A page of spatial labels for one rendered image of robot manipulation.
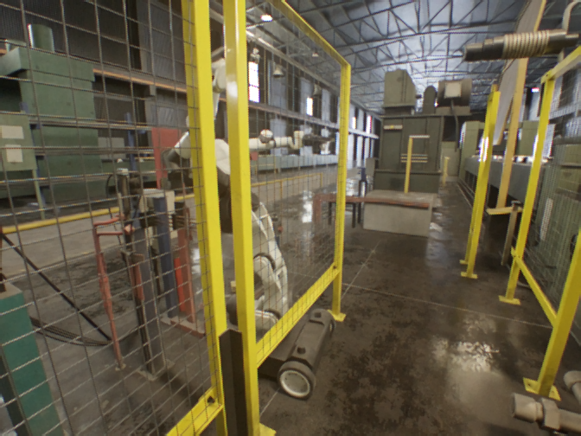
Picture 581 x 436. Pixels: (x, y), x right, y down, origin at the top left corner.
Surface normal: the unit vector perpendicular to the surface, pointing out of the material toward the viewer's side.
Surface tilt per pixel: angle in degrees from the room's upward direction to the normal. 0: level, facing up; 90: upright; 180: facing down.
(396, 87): 90
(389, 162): 90
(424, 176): 90
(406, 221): 90
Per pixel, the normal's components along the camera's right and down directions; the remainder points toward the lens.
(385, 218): -0.47, 0.21
